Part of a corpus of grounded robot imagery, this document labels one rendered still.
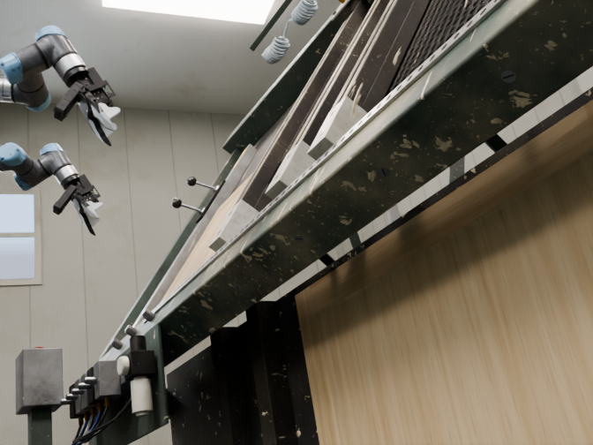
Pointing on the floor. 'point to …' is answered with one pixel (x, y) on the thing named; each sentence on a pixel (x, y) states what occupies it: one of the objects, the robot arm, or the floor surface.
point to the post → (40, 426)
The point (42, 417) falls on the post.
